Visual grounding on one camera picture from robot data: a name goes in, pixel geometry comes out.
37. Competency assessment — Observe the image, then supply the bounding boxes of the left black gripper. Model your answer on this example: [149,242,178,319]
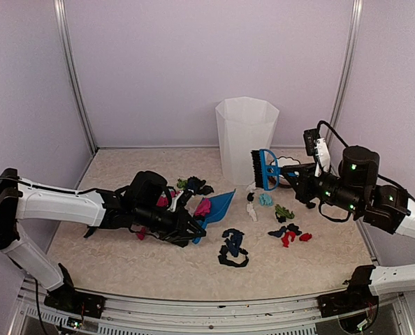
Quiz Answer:
[134,202,205,242]

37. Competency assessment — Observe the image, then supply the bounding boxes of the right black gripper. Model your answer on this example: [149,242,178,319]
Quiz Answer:
[282,162,365,215]

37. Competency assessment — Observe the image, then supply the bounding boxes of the blue hand brush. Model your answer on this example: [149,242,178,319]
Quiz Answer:
[251,149,281,191]

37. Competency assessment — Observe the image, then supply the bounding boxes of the blue plastic dustpan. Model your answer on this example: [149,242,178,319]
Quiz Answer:
[194,191,235,226]

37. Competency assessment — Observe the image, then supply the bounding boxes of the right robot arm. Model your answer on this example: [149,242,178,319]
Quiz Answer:
[279,146,415,310]

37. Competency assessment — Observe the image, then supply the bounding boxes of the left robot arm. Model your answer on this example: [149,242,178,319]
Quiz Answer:
[0,168,206,311]

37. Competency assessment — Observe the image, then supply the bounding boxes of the red paper scraps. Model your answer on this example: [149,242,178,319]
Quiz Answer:
[281,231,312,248]

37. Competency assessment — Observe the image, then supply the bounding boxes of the white scalloped bowl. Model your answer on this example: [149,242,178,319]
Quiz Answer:
[268,156,300,188]

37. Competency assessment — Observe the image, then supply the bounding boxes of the green paper scrap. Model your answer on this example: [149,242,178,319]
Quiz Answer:
[275,204,295,223]

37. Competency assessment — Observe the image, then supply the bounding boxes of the light blue paper scrap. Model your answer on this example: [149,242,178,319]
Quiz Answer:
[259,193,274,207]

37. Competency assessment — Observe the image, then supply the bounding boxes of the black paper strip loop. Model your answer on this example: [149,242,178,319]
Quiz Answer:
[217,244,249,269]

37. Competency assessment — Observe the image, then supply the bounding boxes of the navy blue paper scrap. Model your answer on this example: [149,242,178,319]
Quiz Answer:
[222,228,245,258]

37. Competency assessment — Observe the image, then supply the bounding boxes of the dark scrap cluster back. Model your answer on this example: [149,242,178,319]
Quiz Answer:
[177,176,214,195]

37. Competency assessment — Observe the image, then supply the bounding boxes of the white paper scrap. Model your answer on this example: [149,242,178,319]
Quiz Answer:
[246,202,258,222]

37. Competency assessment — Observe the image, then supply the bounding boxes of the translucent white waste bin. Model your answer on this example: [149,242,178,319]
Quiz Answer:
[215,96,279,186]

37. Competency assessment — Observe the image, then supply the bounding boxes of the dark blue scrap left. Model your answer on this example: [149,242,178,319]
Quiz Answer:
[83,227,97,239]

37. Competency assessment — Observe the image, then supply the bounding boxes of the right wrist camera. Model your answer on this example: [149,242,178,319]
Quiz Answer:
[303,128,330,177]

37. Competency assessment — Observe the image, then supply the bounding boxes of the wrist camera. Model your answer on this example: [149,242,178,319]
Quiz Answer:
[303,128,330,177]
[168,189,194,212]

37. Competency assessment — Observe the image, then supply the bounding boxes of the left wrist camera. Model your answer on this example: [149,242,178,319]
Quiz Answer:
[168,189,194,212]

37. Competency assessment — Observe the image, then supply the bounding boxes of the front aluminium rail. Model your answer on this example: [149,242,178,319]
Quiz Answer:
[15,275,415,335]

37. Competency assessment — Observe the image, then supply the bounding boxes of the right aluminium frame post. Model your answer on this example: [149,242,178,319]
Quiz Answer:
[329,0,364,130]

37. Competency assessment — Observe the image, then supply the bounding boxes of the aluminium frame post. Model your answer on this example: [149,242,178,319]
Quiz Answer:
[53,0,99,156]
[329,0,364,130]

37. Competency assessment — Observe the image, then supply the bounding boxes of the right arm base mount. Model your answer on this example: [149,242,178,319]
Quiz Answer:
[317,265,379,318]

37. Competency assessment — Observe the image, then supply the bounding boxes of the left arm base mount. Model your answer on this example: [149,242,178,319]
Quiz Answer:
[44,263,105,319]

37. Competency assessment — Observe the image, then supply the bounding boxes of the left aluminium frame post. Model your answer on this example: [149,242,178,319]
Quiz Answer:
[53,0,99,156]

